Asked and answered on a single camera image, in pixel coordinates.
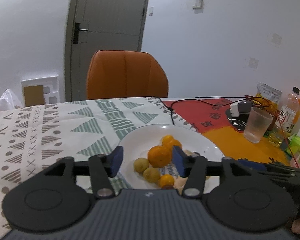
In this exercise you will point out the white plastic bag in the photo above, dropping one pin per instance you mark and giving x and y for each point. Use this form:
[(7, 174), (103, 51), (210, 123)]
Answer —
[(9, 101)]

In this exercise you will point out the white ceramic plate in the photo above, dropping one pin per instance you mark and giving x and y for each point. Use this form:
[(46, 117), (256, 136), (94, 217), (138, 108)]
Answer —
[(154, 143)]

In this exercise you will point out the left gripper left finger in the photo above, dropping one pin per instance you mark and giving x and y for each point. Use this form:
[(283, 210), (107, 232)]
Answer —
[(101, 168)]

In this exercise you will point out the orange leather chair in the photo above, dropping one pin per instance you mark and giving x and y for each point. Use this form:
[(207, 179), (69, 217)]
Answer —
[(121, 74)]

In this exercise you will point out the frosted drinking glass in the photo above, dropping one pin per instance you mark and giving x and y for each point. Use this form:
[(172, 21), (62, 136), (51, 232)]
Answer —
[(257, 124)]

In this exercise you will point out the white wall switch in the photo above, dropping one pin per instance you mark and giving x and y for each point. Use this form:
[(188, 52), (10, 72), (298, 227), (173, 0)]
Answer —
[(197, 4)]

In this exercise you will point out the small kumquat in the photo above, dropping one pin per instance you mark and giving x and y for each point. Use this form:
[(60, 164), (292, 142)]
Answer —
[(166, 139), (166, 180)]

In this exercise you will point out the yellow-green round fruit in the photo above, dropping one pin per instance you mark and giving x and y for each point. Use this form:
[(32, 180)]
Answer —
[(151, 175)]

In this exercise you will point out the dark brown passion fruit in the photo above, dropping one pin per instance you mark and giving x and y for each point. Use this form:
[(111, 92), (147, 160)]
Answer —
[(167, 187)]

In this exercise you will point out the yellow snack pouch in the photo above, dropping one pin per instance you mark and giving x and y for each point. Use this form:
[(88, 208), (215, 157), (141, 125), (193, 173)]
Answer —
[(268, 94)]

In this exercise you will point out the white power adapter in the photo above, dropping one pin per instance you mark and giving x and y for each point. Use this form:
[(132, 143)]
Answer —
[(234, 109)]

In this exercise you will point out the white styrofoam packaging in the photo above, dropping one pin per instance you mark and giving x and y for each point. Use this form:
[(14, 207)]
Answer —
[(40, 91)]

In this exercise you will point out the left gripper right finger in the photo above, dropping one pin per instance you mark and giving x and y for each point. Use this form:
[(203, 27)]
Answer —
[(193, 167)]

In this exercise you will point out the patterned white tablecloth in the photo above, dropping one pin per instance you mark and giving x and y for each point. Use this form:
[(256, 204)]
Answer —
[(33, 138)]

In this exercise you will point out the peeled pomelo piece small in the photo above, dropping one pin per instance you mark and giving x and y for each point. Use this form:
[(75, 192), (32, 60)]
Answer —
[(190, 153)]

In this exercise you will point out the large orange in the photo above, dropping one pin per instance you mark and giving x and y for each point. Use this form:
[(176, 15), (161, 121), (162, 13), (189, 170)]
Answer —
[(159, 156), (170, 144)]

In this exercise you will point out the clear beverage bottle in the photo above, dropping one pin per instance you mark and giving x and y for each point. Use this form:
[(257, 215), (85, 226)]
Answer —
[(288, 110)]

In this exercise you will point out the red orange mat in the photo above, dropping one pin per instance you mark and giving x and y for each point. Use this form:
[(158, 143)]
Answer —
[(211, 118)]

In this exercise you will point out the grey door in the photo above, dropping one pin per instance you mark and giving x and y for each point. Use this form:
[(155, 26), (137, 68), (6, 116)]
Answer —
[(95, 25)]

